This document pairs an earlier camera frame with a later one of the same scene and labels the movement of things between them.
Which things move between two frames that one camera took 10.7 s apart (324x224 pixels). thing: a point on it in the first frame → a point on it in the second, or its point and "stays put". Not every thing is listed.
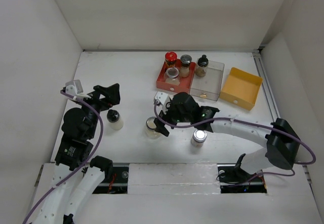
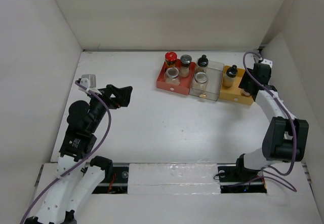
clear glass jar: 150,126 → 200,81
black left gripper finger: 113,97 → 123,100
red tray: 185,83 stays put
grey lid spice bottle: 185,61 stays put
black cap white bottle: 114,118 → 229,77
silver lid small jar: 198,137 → 244,93
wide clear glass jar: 171,76 stays put
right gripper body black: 173,116 → 246,80
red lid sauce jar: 170,58 stays put
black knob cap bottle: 202,63 stays put
